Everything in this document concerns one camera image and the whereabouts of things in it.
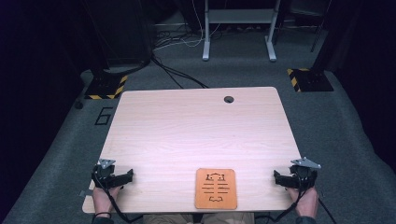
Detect white floor cables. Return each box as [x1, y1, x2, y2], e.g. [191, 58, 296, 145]
[153, 0, 222, 51]

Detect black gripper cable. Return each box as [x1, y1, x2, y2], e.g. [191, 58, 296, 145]
[92, 172, 144, 224]
[254, 174, 309, 224]

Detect black base plate hazard tape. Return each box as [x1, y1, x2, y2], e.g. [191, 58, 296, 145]
[84, 69, 129, 101]
[286, 67, 334, 93]

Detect thin black cable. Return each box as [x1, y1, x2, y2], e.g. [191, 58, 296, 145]
[317, 197, 338, 224]

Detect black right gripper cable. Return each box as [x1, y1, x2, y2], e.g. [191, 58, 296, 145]
[254, 174, 309, 224]

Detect black floor cable bundle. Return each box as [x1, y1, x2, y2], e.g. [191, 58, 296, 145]
[150, 53, 209, 90]

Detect person's left leg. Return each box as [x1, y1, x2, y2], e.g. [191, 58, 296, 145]
[143, 213, 194, 224]

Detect black stand post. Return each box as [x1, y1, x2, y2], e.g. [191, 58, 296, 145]
[311, 0, 347, 73]

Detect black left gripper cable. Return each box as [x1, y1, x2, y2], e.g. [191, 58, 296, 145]
[92, 172, 144, 224]

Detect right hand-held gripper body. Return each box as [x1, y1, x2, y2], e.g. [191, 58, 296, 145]
[289, 157, 322, 189]

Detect white metal desk frame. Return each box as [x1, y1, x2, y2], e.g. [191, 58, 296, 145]
[202, 0, 282, 63]

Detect person's right hand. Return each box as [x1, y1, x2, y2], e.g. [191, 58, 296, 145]
[288, 186, 319, 217]

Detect person's left hand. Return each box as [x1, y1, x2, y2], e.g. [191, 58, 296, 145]
[92, 186, 120, 215]

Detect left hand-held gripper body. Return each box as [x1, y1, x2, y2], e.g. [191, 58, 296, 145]
[92, 158, 121, 189]

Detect orange wooden cutout coaster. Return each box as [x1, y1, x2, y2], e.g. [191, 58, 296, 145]
[194, 168, 238, 210]

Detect black equipment cabinet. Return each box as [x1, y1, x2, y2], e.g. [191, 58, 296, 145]
[83, 0, 154, 68]

